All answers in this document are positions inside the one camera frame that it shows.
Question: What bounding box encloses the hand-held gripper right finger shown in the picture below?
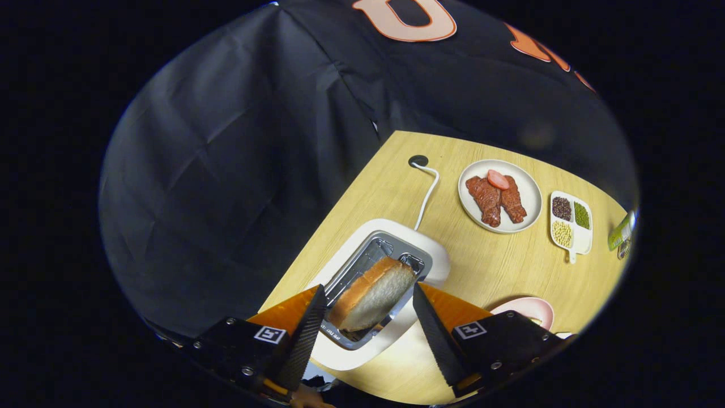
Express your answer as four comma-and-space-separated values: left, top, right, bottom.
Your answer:
412, 282, 567, 400

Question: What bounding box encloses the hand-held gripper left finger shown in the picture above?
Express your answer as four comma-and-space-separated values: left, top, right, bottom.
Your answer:
180, 284, 329, 404

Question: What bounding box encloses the plain bread slice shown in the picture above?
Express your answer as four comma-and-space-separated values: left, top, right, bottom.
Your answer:
327, 256, 417, 333

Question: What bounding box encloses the white toaster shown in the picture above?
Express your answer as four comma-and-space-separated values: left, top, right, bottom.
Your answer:
309, 218, 451, 372

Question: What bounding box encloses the pink plate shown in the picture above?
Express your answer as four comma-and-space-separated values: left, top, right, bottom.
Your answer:
490, 296, 555, 332

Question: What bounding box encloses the brown meat piece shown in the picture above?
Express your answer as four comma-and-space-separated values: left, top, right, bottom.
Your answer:
466, 176, 502, 228
501, 175, 527, 224

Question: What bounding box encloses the round white plate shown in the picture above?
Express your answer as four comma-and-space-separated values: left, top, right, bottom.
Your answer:
458, 159, 543, 234

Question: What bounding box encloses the divided white dish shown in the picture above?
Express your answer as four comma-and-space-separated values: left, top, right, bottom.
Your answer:
549, 190, 594, 265

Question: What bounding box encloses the black backdrop cloth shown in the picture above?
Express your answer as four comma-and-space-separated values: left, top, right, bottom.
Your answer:
97, 0, 638, 341

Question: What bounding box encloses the green metal drink bottle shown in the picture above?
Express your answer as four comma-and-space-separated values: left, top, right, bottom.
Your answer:
608, 211, 636, 252

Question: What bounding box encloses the white toaster cable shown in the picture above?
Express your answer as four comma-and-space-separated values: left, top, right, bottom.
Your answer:
411, 161, 440, 232

